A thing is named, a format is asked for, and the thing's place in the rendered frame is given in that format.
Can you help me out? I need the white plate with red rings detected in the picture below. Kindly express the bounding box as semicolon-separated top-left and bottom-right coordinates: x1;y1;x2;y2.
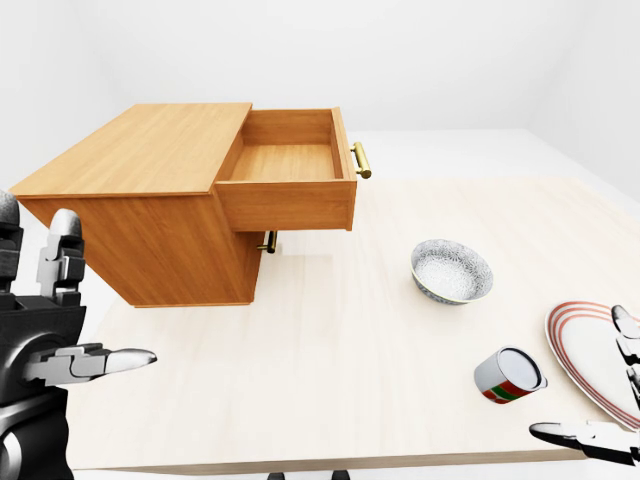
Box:
544;300;640;432

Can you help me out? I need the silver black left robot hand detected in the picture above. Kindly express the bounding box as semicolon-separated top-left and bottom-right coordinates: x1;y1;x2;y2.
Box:
0;189;159;409

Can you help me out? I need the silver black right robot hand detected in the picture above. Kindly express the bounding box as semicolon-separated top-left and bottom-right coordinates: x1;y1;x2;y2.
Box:
528;304;640;469

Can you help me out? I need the wooden cabinet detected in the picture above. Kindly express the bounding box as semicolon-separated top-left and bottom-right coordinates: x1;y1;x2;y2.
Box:
8;102;265;309

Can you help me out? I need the wooden drawer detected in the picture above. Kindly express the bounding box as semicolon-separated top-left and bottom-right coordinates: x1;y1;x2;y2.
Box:
214;106;359;234

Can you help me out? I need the white tin with red-green print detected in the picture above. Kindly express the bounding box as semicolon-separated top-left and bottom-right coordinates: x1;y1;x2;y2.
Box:
473;345;549;408

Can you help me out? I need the patterned grey white bowl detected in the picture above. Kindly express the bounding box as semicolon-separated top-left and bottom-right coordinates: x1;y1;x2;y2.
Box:
410;238;496;305

